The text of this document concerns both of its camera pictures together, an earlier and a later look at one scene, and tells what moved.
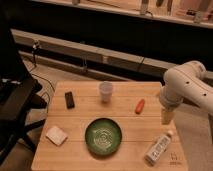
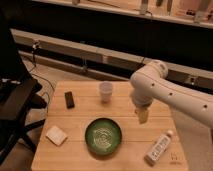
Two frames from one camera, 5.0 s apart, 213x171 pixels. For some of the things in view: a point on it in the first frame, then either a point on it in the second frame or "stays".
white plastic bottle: x=156 y=149 stays
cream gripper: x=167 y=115 to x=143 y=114
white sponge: x=56 y=136 stays
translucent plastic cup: x=105 y=88 stays
